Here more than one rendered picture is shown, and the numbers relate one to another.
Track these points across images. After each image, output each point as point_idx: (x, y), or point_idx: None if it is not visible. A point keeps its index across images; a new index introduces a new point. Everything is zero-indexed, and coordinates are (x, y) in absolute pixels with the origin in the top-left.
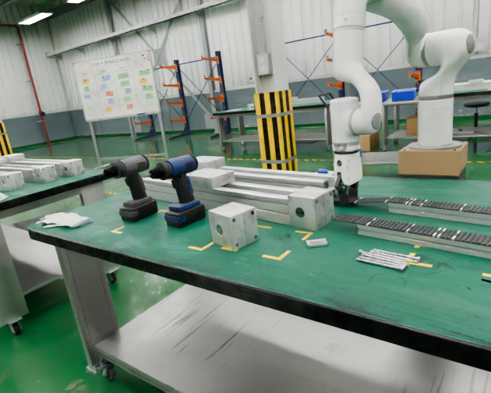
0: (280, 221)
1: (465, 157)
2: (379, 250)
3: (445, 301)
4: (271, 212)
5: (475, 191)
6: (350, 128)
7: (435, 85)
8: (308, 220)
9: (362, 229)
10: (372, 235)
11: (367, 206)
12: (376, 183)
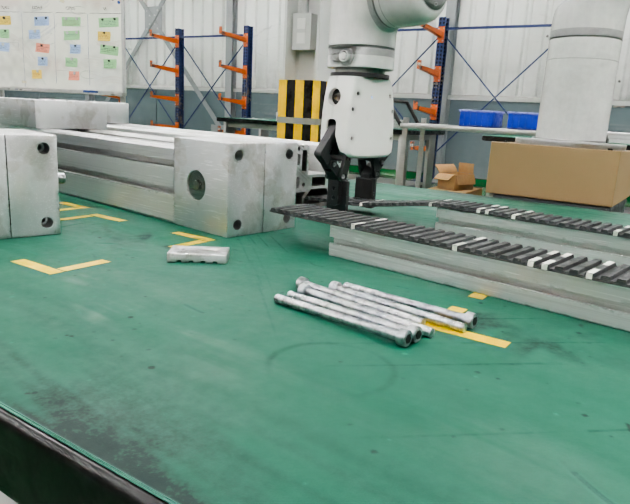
0: (155, 212)
1: (628, 180)
2: (360, 287)
3: (528, 469)
4: (140, 187)
5: None
6: (369, 2)
7: (588, 3)
8: (212, 206)
9: (343, 243)
10: (363, 258)
11: (390, 219)
12: (433, 196)
